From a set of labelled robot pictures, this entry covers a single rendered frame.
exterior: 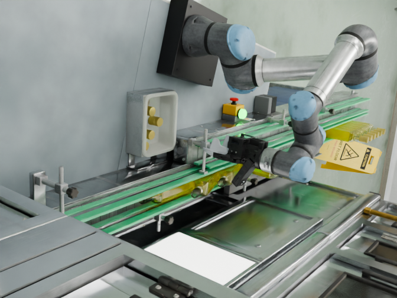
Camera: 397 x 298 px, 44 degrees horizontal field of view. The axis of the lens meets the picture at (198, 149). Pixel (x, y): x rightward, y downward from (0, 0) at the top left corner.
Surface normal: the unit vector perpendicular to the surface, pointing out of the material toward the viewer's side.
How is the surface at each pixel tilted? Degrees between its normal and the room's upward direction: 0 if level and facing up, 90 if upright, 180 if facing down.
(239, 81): 71
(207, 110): 0
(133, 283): 90
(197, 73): 3
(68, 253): 90
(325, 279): 90
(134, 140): 90
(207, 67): 3
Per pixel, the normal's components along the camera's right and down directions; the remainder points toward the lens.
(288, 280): 0.06, -0.96
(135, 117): -0.61, 0.18
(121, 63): 0.79, 0.22
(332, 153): -0.28, -0.29
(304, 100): -0.26, -0.67
